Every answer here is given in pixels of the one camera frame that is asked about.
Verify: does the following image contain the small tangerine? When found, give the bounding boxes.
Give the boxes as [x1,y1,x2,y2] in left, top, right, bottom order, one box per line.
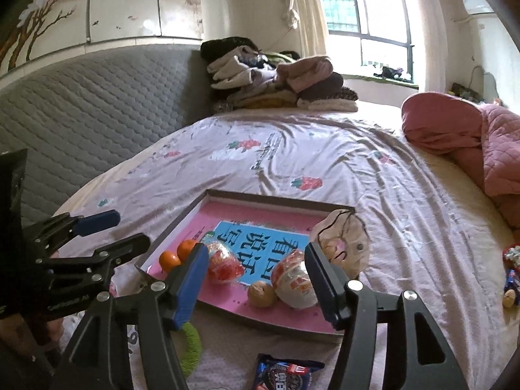
[158,251,181,271]

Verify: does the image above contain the green fuzzy ring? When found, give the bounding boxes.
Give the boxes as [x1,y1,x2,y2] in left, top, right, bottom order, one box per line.
[179,321,202,378]

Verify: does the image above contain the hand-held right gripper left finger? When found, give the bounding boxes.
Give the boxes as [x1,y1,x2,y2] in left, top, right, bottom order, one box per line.
[51,243,210,390]

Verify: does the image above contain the window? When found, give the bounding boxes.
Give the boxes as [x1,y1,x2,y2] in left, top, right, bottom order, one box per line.
[315,0,419,86]

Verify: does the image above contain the pink book with blue panel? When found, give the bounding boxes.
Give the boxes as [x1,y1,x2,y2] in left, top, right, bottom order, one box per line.
[148,195,346,336]

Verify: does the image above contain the cream knit garment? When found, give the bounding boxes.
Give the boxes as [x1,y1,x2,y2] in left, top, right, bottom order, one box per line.
[298,98,359,113]

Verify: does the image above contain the white plush toy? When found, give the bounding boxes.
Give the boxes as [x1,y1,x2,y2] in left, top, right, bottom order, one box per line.
[309,208,371,279]

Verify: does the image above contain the black garment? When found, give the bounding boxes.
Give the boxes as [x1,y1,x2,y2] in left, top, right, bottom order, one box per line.
[200,36,265,62]

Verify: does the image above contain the strawberry printed bedsheet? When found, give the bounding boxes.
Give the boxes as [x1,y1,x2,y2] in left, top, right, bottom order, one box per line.
[53,110,520,390]

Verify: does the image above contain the small toy egg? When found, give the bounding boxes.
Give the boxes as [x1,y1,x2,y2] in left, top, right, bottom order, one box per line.
[205,240,245,283]

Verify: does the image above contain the white curved chair back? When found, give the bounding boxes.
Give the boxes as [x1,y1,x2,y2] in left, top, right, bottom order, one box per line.
[469,65,498,102]

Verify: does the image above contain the tan walnut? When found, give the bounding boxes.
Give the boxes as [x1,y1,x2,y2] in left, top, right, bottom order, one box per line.
[248,282,279,308]

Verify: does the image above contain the grey cardboard box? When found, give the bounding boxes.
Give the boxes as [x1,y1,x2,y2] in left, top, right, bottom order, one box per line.
[134,189,356,344]

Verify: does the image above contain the blue cookie packet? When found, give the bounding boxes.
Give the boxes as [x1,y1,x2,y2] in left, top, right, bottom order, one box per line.
[253,353,326,390]

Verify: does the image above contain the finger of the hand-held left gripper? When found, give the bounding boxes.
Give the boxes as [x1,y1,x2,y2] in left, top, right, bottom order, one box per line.
[38,233,152,293]
[22,209,121,258]

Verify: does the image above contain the white floral wardrobe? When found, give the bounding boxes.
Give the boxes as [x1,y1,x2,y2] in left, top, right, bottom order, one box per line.
[0,0,204,78]

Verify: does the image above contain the pink sweater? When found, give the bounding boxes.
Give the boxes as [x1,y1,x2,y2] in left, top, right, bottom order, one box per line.
[276,55,334,94]

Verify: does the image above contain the white air conditioner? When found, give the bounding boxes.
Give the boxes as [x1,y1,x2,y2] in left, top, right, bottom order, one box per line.
[463,0,494,15]

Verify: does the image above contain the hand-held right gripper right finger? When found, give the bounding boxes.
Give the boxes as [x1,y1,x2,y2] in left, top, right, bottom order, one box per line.
[304,241,472,390]

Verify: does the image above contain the large toy egg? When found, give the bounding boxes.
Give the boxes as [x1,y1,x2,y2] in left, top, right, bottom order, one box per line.
[270,249,319,309]

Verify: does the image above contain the beige folded garment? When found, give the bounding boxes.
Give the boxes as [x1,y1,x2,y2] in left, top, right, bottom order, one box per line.
[206,46,281,90]

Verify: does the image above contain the dark knit garment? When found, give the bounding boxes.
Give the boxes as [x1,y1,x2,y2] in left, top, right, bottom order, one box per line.
[298,72,359,102]

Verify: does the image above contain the grey quilted headboard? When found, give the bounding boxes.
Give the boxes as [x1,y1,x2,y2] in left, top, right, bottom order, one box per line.
[0,43,214,228]

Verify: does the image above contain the cream curtain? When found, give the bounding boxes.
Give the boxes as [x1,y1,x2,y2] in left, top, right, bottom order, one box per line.
[284,0,330,55]

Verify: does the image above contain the pink quilt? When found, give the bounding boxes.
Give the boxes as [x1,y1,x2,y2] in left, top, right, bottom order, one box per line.
[401,93,520,228]

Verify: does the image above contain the large tangerine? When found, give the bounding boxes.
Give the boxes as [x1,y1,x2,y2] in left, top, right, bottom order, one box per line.
[177,240,201,261]

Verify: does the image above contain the tan folded garment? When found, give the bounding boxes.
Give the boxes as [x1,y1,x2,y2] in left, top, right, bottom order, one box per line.
[225,89,301,110]

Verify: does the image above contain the dark cloth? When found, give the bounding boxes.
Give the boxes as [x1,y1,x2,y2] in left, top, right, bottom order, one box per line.
[374,65,411,81]

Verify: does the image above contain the small colourful doll toy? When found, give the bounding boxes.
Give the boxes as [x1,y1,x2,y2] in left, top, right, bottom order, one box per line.
[501,246,520,307]

